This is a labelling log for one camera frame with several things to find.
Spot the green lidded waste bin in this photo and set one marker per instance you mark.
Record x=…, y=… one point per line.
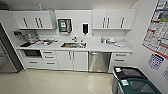
x=143, y=87

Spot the white two-door base cabinet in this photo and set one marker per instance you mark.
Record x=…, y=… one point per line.
x=71, y=60

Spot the built-in black microwave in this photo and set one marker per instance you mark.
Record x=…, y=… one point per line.
x=32, y=53

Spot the chrome sink faucet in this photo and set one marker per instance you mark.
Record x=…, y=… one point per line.
x=74, y=39

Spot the white wall cabinet three-door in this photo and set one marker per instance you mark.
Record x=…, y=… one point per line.
x=113, y=18

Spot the stainless steel dishwasher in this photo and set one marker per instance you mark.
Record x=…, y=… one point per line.
x=100, y=63

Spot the blue dish soap bottle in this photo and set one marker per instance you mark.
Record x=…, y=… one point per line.
x=102, y=40

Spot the small white wall notice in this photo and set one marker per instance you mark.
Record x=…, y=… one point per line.
x=165, y=72

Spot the large colourful wall poster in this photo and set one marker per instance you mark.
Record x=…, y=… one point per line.
x=158, y=30

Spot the grey paper towel dispenser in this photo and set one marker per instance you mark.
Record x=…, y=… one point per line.
x=64, y=26

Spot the white wall cabinet two-door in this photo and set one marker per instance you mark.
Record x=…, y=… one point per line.
x=33, y=20

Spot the black wall soap dispenser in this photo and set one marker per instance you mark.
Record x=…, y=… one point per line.
x=85, y=28

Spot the black countertop tray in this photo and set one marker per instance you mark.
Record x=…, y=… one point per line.
x=26, y=44

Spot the white drawer unit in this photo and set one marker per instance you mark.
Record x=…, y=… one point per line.
x=120, y=61
x=49, y=61

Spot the teal plastic bottle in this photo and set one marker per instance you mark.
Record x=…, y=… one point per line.
x=40, y=7

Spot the stainless steel sink basin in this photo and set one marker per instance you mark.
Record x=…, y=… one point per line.
x=73, y=45

